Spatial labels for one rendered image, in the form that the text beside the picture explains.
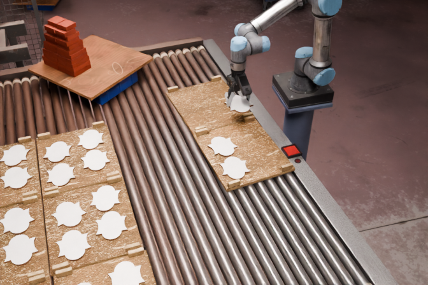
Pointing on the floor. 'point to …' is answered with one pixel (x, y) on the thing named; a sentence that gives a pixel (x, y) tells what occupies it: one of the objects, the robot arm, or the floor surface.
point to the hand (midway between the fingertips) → (238, 104)
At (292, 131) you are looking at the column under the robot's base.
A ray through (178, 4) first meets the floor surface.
